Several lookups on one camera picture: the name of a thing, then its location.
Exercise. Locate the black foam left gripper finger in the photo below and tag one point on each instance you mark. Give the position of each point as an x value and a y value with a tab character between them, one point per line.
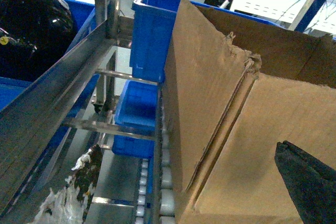
310	183

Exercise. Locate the large cardboard box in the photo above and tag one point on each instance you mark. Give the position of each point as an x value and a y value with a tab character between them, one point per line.
234	88

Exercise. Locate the metal roller shelf rack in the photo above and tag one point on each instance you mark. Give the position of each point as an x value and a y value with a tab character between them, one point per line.
127	188

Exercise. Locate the blue plastic crate lower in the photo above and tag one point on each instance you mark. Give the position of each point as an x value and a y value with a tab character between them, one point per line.
136	109

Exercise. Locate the blue plastic crate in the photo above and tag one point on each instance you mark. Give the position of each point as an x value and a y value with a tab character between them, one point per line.
136	109
29	122
153	25

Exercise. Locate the blue plastic crate left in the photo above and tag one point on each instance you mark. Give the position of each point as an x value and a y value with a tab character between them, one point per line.
29	122

